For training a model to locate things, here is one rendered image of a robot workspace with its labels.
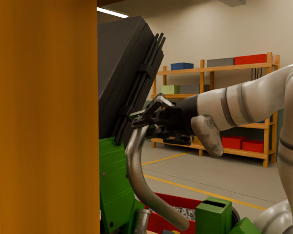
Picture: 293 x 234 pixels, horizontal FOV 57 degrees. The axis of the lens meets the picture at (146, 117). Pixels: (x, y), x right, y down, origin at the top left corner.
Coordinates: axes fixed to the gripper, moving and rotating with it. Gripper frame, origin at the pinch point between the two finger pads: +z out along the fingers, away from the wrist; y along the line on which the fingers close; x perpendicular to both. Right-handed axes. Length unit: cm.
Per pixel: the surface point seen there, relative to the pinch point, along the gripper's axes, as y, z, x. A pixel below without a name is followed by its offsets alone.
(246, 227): -16.1, -16.2, 14.1
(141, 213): -18.0, 9.9, 9.9
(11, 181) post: 24.2, -15.4, 29.8
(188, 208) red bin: -68, 28, -19
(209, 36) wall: -261, 164, -574
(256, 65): -285, 61, -430
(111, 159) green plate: -5.0, 12.5, 2.5
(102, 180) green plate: -4.8, 12.5, 8.5
